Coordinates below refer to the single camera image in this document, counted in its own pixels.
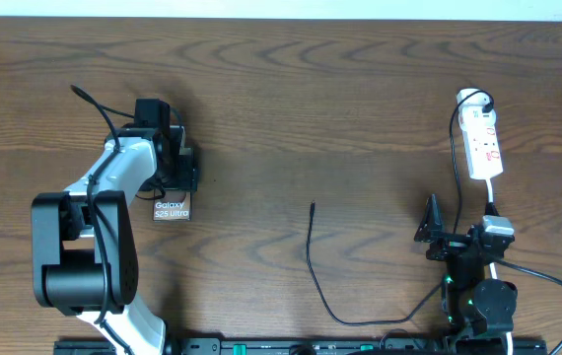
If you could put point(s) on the white USB charger plug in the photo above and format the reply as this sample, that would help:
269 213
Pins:
472 97

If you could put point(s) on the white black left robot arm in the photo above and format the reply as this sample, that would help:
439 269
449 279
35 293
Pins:
85 261

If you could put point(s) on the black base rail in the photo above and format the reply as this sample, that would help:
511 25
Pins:
392 345

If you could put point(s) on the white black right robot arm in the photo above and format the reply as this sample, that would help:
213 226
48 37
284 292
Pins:
479 305

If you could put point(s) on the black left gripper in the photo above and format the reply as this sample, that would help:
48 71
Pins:
187 178

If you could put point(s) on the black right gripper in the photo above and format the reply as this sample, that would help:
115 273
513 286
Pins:
449 245

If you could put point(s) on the white power strip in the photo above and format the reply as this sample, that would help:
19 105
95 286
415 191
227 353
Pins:
480 141

